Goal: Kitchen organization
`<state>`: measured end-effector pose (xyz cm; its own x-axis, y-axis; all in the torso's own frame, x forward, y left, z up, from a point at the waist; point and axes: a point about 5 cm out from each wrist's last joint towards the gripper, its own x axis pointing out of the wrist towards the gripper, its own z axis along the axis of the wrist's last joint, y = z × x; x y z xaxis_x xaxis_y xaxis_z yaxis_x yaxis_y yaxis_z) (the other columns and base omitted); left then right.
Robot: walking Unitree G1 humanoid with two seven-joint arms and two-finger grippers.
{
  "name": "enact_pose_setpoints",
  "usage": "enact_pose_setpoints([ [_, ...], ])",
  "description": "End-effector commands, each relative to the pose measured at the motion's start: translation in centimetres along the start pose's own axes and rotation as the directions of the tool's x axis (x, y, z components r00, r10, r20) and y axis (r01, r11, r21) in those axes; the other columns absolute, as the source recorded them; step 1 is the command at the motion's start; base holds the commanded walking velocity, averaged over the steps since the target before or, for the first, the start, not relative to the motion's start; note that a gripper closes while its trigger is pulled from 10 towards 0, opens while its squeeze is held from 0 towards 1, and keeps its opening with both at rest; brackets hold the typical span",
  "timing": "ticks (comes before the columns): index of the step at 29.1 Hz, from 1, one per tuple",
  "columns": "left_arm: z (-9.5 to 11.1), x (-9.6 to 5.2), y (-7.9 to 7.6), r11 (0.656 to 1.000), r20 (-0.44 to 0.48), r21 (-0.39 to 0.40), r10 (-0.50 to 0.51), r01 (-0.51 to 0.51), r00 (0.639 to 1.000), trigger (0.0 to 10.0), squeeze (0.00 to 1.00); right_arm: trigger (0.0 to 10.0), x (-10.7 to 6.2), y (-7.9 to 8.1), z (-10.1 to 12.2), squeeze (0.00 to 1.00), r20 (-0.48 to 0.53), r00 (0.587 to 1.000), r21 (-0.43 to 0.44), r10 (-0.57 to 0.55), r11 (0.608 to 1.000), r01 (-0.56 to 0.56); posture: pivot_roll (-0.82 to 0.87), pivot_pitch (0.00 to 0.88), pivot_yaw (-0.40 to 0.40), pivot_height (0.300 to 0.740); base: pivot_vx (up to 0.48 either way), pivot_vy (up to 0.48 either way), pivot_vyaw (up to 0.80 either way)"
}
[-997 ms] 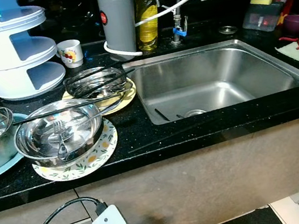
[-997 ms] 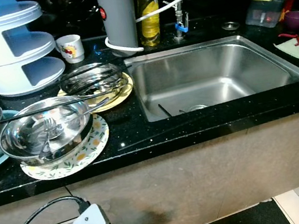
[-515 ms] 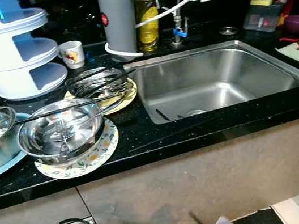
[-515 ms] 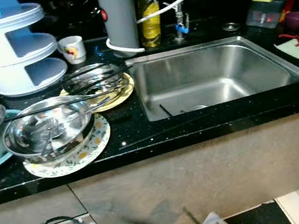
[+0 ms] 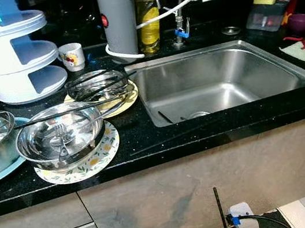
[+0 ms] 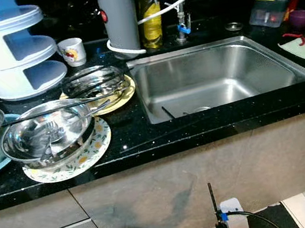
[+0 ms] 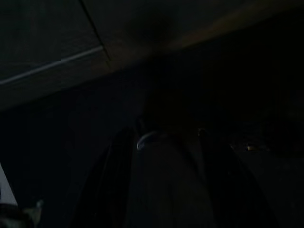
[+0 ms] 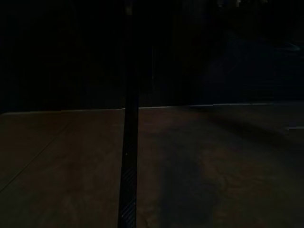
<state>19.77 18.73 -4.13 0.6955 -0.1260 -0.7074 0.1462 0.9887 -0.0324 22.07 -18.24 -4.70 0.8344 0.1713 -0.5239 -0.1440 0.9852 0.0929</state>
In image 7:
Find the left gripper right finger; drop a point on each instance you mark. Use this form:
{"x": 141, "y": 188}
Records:
{"x": 228, "y": 185}

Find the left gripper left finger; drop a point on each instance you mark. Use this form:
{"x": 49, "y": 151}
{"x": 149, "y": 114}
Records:
{"x": 114, "y": 180}

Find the grey cabinet drawer front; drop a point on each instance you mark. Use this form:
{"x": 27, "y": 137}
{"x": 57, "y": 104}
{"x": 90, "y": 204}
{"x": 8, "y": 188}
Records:
{"x": 47, "y": 31}
{"x": 59, "y": 78}

